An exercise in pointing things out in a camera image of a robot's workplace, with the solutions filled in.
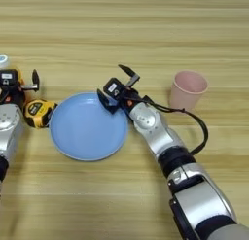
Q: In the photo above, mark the yellow black tape measure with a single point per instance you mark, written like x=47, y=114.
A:
x=37, y=112

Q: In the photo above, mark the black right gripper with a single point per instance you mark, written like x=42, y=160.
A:
x=126, y=101

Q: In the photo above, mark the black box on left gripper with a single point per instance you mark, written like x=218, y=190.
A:
x=8, y=77

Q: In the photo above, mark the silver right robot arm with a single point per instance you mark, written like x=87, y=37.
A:
x=155, y=130

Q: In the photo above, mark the blue round plate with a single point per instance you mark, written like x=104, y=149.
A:
x=84, y=133

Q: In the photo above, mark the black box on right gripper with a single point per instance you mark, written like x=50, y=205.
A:
x=113, y=87

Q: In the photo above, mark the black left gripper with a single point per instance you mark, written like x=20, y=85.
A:
x=13, y=96

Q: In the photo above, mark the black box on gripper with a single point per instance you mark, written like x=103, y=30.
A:
x=113, y=87
x=8, y=77

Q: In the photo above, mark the pink plastic cup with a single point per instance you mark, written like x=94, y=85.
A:
x=188, y=88

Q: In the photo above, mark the orange juice bottle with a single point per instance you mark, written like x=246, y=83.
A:
x=3, y=61

